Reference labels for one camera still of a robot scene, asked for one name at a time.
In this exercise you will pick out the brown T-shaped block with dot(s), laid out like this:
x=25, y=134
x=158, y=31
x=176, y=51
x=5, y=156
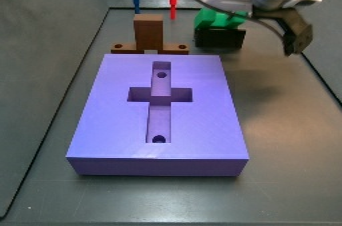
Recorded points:
x=149, y=38

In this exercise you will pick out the purple board with cross slot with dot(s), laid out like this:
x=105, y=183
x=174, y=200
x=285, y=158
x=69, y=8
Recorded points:
x=160, y=119

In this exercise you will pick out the green U-shaped block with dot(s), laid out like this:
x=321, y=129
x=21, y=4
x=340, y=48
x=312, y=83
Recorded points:
x=212, y=19

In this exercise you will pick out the black angled fixture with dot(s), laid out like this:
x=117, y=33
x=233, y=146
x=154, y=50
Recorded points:
x=220, y=38

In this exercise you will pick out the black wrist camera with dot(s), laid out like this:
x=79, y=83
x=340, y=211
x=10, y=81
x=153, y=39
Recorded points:
x=299, y=31

